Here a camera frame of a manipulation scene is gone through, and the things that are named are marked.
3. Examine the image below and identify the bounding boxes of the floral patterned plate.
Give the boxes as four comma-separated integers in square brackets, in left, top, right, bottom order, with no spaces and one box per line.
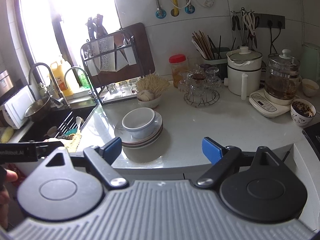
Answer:
[114,107,163,145]

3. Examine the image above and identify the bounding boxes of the white ceramic bowl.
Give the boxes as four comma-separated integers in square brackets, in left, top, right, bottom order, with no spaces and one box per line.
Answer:
[121,107,156,132]

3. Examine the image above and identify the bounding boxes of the white plate orange rim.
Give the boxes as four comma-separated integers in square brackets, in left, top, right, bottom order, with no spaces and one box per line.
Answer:
[123,130,163,149]
[122,125,163,146]

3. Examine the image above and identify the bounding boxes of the translucent plastic bowl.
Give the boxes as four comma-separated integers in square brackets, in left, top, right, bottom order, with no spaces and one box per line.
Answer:
[129,126,156,139]

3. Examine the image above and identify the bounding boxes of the person's left hand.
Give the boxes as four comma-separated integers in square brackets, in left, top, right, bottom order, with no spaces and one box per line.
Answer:
[0,170,18,229]

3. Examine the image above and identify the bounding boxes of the yellow dish cloth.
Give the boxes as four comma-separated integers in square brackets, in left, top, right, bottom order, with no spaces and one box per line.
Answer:
[44,132,83,153]

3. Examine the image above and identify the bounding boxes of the green flower sink mat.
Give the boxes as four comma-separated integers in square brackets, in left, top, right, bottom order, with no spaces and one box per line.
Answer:
[65,128,77,135]

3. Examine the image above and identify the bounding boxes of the white appliance by sink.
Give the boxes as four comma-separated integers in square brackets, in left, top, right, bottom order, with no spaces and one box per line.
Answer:
[1,86,35,129]

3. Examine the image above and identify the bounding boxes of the white pink spoon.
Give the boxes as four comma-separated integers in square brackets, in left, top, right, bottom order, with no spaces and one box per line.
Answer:
[76,116,82,134]

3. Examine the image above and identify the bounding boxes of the black sink drain rack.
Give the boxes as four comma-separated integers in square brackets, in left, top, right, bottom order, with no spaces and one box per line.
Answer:
[54,111,84,138]

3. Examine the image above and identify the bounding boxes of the steel pot in sink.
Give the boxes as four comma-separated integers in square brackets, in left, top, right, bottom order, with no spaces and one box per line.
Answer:
[24,96,51,122]

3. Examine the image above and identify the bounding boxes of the tall steel faucet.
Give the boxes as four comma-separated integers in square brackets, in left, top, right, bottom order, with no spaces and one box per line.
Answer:
[28,62,72,110]

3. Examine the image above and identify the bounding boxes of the small steel faucet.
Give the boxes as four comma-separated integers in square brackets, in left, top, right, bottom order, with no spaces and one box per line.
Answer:
[63,66,99,102]

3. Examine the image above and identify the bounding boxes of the upturned clear glass left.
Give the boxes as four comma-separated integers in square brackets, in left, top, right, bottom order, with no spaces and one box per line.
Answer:
[107,83,118,95]

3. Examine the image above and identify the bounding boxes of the upturned clear glass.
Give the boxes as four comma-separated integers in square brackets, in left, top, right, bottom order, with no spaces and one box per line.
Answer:
[119,80,130,94]
[107,83,118,95]

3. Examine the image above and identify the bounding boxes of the upturned clear glass middle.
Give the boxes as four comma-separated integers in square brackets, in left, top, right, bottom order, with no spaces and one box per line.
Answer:
[119,80,130,94]

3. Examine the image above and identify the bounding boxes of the upturned glass red print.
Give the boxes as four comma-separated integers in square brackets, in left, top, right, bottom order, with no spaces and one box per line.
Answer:
[129,77,139,93]

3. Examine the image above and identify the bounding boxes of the bowl with noodles and garlic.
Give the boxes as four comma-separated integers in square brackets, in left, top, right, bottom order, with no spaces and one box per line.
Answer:
[136,74,170,109]

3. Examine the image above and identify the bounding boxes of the white electric cooking pot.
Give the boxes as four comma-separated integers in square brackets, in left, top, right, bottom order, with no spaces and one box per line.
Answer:
[224,46,263,100]

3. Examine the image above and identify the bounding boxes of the bowl with tea leaves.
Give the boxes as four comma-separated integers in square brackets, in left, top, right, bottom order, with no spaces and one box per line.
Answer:
[290,99,316,127]

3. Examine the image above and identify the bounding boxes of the black induction cooktop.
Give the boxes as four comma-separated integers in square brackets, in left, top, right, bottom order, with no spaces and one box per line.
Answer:
[302,122,320,160]

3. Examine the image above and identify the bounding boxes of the orange detergent bottle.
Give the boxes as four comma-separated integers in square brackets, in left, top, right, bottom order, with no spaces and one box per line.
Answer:
[50,58,74,96]

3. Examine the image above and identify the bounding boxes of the glass health kettle with base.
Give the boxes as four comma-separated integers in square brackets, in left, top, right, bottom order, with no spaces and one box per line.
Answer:
[249,49,300,118]

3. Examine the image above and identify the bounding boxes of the green chopstick holder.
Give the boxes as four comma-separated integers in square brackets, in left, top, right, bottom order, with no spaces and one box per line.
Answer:
[191,31,231,79]

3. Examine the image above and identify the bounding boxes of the red lid plastic jar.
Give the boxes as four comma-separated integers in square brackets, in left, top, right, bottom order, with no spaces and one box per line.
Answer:
[169,54,189,88]

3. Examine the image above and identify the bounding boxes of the dark wooden cutting board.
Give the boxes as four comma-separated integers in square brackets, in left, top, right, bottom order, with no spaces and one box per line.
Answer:
[91,23,155,87]

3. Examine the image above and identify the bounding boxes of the small bowl yellow liquid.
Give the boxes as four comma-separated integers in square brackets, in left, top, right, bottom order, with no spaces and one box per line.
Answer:
[302,79,319,97]

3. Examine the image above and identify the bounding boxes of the green electric kettle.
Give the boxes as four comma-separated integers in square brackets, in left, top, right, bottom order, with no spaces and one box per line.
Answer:
[300,43,319,82]

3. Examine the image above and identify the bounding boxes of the hanging scissors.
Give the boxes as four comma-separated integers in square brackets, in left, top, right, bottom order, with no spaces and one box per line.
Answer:
[244,11,258,48]

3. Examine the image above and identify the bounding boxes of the wire rack with glass cups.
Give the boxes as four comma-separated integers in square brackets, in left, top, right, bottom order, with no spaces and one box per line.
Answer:
[178,64,222,108]

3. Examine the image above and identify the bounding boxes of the black wall socket strip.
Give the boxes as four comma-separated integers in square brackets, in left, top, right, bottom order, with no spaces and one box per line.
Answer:
[254,13,285,29]

